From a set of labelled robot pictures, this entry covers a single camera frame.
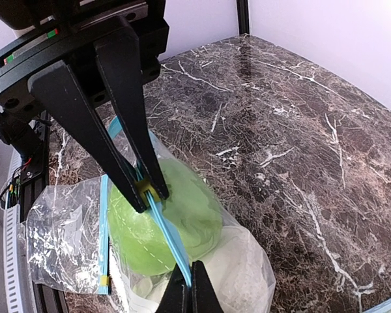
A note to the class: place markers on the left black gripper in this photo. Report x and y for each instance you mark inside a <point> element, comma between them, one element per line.
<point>123,33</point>

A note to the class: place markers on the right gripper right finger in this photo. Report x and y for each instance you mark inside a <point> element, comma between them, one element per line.
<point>203,297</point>

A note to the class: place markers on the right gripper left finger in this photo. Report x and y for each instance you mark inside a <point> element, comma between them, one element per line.
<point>176,297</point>

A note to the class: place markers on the clear zip bag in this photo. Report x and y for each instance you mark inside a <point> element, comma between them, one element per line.
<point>72,244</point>
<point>237,266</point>

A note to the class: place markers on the green apple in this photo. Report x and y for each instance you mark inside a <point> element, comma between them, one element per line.
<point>192,208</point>

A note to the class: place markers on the white cauliflower toy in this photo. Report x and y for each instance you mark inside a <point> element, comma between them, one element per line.
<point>238,268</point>

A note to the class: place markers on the light blue plastic basket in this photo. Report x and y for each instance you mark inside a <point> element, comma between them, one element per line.
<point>387,301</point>

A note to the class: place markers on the white slotted cable duct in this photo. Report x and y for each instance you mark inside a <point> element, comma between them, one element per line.
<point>15,297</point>

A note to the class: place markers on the left black frame post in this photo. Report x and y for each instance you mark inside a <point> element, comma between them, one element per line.
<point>243,17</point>

